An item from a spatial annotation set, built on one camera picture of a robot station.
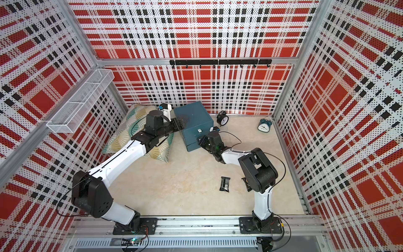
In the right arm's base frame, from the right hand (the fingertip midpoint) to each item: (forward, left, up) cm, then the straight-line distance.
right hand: (200, 138), depth 95 cm
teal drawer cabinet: (+4, +2, +11) cm, 12 cm away
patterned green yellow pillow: (+8, +41, +6) cm, 42 cm away
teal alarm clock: (+15, -44, -6) cm, 47 cm away
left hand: (-1, +6, +17) cm, 18 cm away
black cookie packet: (-26, -14, -10) cm, 31 cm away
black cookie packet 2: (-26, -27, -10) cm, 39 cm away
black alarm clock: (+20, -15, -5) cm, 26 cm away
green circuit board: (-51, +29, -8) cm, 59 cm away
